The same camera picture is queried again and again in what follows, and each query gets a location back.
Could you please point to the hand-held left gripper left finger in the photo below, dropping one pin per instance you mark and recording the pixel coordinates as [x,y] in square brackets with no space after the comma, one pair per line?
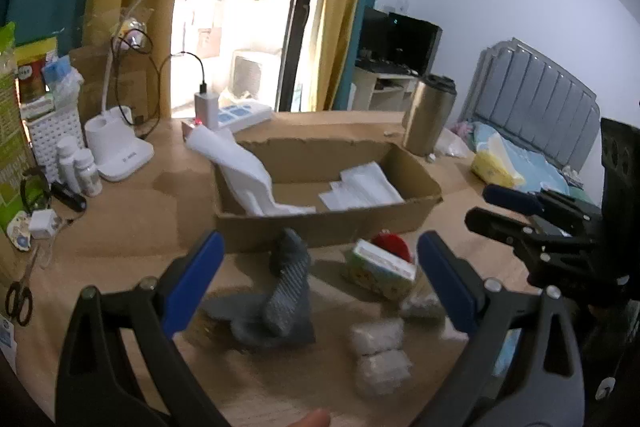
[200,277]

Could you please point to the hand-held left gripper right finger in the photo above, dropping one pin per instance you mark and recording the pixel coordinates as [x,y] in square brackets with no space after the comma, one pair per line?
[445,282]

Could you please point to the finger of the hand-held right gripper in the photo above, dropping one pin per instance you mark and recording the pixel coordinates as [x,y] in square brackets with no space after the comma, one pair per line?
[495,223]
[510,199]

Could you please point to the red round soft toy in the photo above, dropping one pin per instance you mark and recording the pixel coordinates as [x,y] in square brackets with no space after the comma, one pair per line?
[395,243]

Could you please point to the green white tissue packet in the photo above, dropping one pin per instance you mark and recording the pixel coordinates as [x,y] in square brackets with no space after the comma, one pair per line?
[380,269]

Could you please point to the grey sock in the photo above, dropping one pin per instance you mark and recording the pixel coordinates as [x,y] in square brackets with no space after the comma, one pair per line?
[290,287]

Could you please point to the brown cardboard box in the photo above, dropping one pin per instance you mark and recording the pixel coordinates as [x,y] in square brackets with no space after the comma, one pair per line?
[320,224]

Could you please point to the person's left hand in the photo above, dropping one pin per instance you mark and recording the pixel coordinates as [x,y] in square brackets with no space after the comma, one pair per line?
[309,419]

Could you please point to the clear wrapped white pack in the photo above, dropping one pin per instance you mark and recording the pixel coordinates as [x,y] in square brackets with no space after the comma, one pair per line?
[422,302]
[382,374]
[375,337]

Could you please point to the blue bedding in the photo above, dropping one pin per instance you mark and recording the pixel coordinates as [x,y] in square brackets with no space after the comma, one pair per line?
[545,177]

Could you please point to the clear plastic bag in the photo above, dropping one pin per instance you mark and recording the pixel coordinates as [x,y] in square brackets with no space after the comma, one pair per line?
[452,147]

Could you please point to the grey padded headboard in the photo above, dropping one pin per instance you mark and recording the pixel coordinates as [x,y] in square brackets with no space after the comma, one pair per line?
[535,97]

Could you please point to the steel tumbler black lid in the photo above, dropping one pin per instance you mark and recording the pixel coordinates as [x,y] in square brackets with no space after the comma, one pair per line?
[427,117]

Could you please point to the white crumpled cloth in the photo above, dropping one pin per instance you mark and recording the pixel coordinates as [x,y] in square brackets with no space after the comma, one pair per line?
[240,167]

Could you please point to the white desk lamp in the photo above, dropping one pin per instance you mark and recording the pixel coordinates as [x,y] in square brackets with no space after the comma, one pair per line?
[120,157]

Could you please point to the white plastic bottle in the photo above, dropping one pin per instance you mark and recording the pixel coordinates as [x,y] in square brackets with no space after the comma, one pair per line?
[67,162]
[89,174]

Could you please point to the black stapler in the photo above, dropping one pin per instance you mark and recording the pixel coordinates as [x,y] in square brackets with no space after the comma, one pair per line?
[70,197]

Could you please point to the white plug adapter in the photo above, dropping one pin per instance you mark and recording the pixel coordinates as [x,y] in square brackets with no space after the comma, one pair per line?
[44,224]

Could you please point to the white blue power strip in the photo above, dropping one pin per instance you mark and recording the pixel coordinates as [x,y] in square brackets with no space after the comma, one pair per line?
[245,114]

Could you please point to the white charger brick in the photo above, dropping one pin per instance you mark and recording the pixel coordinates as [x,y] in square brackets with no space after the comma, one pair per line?
[206,107]

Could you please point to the white computer desk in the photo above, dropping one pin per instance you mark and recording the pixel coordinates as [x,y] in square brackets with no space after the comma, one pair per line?
[370,89]

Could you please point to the printed round pouch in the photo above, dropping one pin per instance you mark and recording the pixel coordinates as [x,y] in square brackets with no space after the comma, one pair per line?
[21,234]

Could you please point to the black computer monitor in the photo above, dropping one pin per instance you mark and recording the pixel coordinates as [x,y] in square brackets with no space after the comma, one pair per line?
[412,42]

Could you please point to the white perforated basket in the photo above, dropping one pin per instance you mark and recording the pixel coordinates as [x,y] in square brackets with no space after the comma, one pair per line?
[52,132]

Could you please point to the white outdoor air conditioner unit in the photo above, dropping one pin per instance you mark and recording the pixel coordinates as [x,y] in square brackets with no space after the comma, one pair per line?
[250,74]

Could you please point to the brown cardboard sheet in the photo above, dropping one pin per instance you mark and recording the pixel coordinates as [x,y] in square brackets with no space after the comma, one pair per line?
[90,72]

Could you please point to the green snack bag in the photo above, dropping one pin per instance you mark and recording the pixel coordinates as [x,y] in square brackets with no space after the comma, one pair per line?
[10,132]

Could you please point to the blue white plastic packet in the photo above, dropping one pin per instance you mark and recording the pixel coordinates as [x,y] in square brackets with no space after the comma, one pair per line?
[62,79]

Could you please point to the small toy figurine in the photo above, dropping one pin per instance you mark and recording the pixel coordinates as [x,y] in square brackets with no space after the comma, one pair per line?
[134,38]

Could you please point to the black door frame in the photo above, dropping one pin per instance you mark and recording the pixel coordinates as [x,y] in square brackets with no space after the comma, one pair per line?
[300,7]

